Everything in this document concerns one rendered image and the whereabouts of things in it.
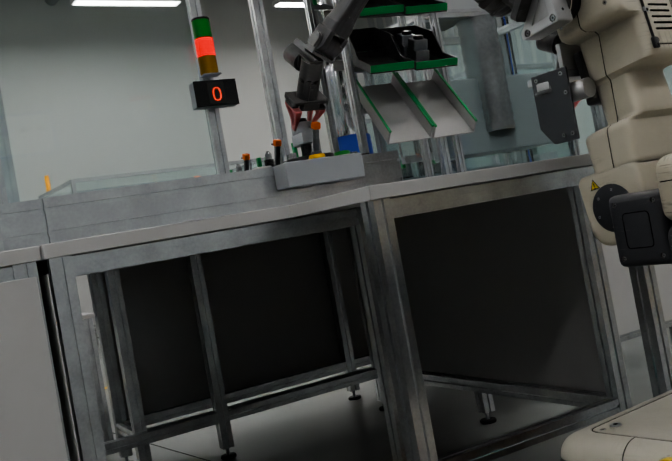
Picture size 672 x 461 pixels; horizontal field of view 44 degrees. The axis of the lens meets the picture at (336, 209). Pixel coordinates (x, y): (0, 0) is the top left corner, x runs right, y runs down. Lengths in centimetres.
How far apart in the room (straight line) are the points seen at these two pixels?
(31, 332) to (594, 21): 130
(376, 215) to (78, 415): 72
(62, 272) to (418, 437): 79
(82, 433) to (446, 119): 131
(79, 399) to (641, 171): 123
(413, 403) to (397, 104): 101
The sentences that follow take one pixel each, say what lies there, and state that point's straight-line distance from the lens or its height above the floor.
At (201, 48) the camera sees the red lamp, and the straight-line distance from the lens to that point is 231.
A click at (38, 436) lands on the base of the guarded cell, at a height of 49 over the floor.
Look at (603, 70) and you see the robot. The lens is 190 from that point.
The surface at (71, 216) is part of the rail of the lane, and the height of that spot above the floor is 91.
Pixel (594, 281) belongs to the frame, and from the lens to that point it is 246.
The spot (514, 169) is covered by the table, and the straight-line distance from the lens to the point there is 194.
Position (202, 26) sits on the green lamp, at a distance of 233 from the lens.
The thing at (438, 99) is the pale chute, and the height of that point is 111.
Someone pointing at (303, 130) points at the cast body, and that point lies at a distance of 224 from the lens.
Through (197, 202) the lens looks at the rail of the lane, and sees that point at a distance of 193.
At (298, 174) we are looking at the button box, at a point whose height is 93.
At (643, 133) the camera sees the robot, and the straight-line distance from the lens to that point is 188.
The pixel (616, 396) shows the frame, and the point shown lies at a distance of 252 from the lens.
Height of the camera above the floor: 78
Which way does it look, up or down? 1 degrees up
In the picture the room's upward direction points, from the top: 10 degrees counter-clockwise
